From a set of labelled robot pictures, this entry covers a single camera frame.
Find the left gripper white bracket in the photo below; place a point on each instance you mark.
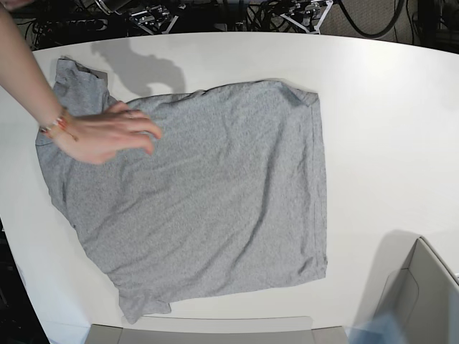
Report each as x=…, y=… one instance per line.
x=308, y=16

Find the grey T-shirt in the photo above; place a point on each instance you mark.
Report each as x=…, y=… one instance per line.
x=232, y=200

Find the person's bare forearm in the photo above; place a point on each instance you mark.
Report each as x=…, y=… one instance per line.
x=23, y=79

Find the grey tray bottom edge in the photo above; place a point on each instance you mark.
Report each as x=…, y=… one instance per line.
x=189, y=330

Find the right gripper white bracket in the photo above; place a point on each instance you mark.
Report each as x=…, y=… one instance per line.
x=154, y=20

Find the blue object bottom right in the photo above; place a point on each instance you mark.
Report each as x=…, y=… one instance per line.
x=382, y=329

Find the person's bare hand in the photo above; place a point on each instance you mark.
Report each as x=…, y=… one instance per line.
x=96, y=139

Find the grey bin right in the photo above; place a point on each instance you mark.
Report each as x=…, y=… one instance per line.
x=423, y=297

